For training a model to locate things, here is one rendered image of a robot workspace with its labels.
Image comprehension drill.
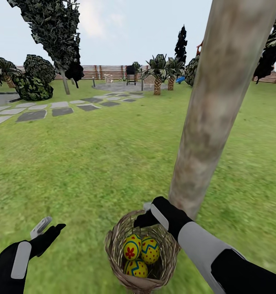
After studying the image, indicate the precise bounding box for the wicker basket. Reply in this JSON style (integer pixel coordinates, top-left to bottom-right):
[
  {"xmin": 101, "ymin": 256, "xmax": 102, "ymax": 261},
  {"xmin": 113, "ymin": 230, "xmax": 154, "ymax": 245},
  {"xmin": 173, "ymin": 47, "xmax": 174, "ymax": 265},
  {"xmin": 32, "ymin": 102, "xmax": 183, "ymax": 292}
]
[{"xmin": 104, "ymin": 209, "xmax": 182, "ymax": 294}]

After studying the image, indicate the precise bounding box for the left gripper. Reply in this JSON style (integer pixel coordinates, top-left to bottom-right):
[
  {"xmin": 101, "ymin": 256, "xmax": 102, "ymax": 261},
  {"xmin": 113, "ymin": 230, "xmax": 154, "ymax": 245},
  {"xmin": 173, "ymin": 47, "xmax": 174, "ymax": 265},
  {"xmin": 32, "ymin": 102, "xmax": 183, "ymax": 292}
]
[{"xmin": 36, "ymin": 224, "xmax": 66, "ymax": 257}]

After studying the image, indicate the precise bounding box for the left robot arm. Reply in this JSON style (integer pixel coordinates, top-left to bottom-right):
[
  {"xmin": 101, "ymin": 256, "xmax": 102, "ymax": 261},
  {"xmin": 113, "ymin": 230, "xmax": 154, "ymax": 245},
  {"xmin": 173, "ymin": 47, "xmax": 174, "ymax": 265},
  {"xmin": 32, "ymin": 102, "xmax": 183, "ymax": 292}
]
[{"xmin": 0, "ymin": 216, "xmax": 66, "ymax": 294}]

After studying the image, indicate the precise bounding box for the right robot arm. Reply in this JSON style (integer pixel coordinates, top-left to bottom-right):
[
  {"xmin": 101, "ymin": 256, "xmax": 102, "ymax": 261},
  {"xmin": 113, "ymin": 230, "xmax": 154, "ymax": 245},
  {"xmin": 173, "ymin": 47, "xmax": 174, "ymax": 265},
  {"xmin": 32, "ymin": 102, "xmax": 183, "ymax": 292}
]
[{"xmin": 133, "ymin": 196, "xmax": 276, "ymax": 294}]

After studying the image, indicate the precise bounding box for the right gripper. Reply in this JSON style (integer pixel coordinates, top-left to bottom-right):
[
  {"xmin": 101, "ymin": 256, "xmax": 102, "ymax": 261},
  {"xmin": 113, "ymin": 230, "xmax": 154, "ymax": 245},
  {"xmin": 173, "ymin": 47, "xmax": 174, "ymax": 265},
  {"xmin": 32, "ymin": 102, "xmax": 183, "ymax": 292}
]
[{"xmin": 133, "ymin": 212, "xmax": 160, "ymax": 229}]

